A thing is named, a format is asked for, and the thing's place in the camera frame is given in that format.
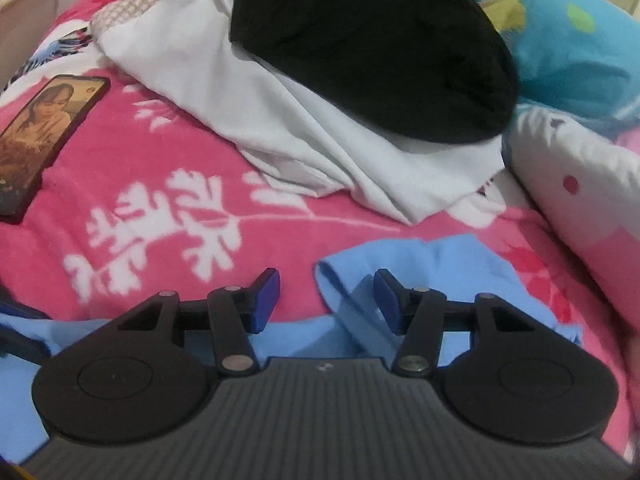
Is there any pink floral blanket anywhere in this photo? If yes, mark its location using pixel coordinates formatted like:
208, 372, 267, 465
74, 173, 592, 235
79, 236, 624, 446
0, 0, 640, 461

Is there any blue cartoon print pillow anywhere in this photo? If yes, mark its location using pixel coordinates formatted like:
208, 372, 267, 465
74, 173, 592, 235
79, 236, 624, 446
460, 0, 640, 136

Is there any white garment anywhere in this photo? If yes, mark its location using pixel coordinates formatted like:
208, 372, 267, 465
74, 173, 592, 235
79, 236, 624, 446
97, 0, 506, 226

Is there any light wooden nightstand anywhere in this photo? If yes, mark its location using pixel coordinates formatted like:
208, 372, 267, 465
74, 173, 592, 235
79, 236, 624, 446
0, 0, 61, 91

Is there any beige dotted cloth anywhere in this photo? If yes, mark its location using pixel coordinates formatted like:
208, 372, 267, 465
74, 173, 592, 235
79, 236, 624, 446
90, 0, 166, 41

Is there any pink grey white quilt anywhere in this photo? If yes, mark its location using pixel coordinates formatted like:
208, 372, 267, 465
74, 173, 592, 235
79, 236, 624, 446
502, 107, 640, 331

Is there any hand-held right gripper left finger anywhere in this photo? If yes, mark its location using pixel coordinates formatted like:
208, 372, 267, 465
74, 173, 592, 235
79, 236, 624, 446
117, 267, 282, 377

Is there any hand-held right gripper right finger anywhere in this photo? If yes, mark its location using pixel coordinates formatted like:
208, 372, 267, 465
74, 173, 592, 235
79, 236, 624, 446
375, 268, 539, 378

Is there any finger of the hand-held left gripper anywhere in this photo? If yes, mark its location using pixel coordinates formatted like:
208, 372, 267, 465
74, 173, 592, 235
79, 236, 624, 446
0, 287, 52, 361

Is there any black smartphone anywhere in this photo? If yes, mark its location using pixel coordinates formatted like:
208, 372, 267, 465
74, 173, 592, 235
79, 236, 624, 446
0, 74, 112, 225

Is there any black garment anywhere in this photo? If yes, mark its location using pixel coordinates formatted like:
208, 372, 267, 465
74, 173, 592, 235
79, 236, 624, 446
229, 0, 521, 145

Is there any light blue t-shirt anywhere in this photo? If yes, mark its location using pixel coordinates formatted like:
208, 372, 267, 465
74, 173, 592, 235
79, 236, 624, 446
0, 234, 584, 466

